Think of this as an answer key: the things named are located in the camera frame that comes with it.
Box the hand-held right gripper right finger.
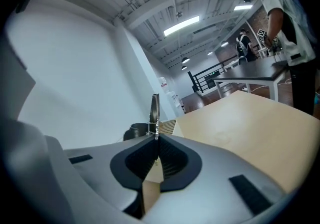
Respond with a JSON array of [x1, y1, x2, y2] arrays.
[[142, 133, 287, 224]]

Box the black screen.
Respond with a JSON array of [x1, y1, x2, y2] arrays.
[[204, 75, 216, 89]]

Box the black metal railing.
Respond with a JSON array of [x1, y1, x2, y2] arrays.
[[187, 69, 222, 93]]

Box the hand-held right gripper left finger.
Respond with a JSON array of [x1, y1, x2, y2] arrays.
[[63, 134, 160, 219]]

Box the dark table white legs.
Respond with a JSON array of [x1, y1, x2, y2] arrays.
[[213, 58, 291, 101]]

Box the white floor cable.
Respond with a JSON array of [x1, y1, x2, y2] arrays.
[[246, 84, 272, 93]]

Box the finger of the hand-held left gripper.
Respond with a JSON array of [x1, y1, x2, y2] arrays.
[[123, 122, 151, 141]]

